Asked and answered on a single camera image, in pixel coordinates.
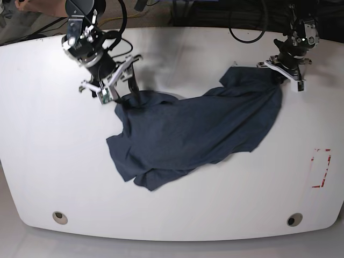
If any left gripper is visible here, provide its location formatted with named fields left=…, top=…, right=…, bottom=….
left=273, top=18, right=319, bottom=85

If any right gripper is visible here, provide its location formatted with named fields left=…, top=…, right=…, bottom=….
left=61, top=16, right=140, bottom=108

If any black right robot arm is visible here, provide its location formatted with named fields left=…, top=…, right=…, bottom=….
left=62, top=1, right=141, bottom=105

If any right table grommet hole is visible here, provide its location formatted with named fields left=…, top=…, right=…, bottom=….
left=286, top=213, right=303, bottom=227

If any cardboard box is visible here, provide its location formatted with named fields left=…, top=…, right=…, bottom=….
left=15, top=0, right=68, bottom=17

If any table grommet hole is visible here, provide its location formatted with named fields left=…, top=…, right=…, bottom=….
left=286, top=213, right=303, bottom=227
left=52, top=211, right=68, bottom=225

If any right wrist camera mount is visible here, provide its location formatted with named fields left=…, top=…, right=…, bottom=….
left=78, top=54, right=143, bottom=105

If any left table grommet hole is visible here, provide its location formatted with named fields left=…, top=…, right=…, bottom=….
left=52, top=211, right=68, bottom=225

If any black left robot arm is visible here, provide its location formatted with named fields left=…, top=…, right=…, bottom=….
left=274, top=1, right=320, bottom=91

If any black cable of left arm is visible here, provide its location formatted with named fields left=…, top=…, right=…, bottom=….
left=228, top=0, right=269, bottom=44

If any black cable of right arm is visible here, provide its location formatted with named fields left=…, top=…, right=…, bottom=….
left=102, top=0, right=134, bottom=59

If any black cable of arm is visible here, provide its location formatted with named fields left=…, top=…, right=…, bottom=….
left=228, top=0, right=269, bottom=44
left=102, top=0, right=134, bottom=59

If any yellow cable on floor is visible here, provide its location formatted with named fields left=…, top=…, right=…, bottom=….
left=101, top=10, right=143, bottom=27

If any dark blue T-shirt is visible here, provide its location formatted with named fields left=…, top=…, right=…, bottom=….
left=106, top=67, right=282, bottom=191

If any red tape rectangle marking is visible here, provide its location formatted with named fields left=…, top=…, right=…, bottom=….
left=309, top=148, right=332, bottom=189

